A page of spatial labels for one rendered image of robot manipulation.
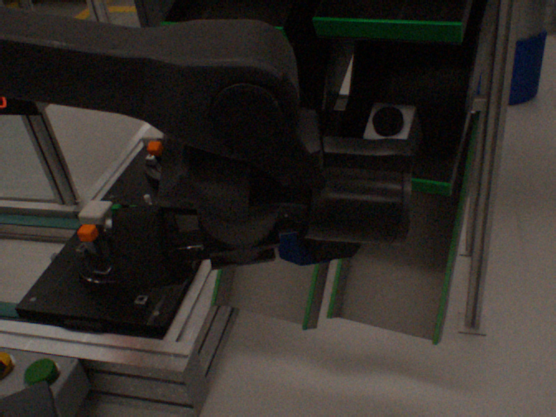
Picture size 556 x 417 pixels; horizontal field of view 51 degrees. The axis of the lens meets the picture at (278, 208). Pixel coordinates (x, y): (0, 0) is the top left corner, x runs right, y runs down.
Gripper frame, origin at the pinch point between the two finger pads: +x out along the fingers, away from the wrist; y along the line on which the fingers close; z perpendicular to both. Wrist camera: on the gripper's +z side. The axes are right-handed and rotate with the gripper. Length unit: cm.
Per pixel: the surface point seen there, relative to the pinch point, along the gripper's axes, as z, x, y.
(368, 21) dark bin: 16.6, -7.1, -13.8
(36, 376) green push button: -5.0, 30.7, 25.9
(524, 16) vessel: 54, 52, -71
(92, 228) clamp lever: 13.5, 30.4, 17.6
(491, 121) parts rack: 12.5, 8.0, -30.8
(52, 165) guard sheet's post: 32, 48, 27
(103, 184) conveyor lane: 31, 58, 20
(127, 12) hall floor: 321, 390, 42
